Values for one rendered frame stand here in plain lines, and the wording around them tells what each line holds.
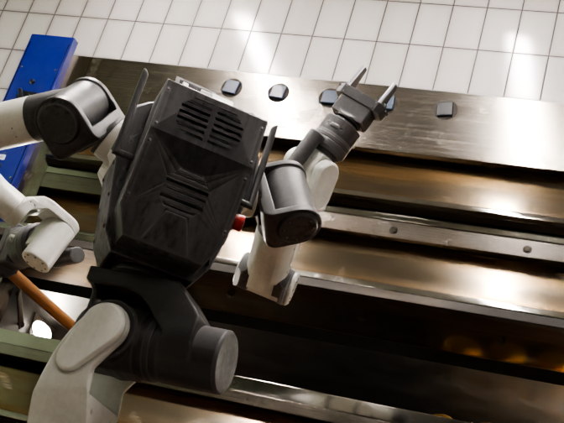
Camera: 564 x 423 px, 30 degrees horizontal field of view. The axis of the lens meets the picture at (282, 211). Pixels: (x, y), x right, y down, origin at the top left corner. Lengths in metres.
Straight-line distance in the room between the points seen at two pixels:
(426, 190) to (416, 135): 0.18
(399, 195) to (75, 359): 1.28
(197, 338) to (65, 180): 1.48
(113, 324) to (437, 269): 1.17
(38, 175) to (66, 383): 1.51
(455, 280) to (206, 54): 1.09
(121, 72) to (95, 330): 1.63
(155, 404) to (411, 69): 1.19
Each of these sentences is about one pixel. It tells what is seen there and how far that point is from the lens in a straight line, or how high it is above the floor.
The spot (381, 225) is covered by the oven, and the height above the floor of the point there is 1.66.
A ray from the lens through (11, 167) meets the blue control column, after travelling 3.28.
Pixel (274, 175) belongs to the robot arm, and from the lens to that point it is 2.07.
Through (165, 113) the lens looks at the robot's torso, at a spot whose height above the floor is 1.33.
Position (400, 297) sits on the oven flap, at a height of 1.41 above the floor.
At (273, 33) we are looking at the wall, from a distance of 3.26.
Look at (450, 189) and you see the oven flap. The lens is 2.86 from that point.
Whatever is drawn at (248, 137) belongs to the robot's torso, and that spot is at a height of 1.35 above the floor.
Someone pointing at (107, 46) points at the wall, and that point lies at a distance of 3.44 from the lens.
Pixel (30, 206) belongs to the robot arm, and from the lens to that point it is 2.19.
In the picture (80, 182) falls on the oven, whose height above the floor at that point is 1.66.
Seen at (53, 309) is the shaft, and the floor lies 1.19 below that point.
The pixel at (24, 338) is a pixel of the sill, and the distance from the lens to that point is 3.03.
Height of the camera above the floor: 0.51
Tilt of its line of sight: 23 degrees up
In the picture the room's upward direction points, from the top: 17 degrees clockwise
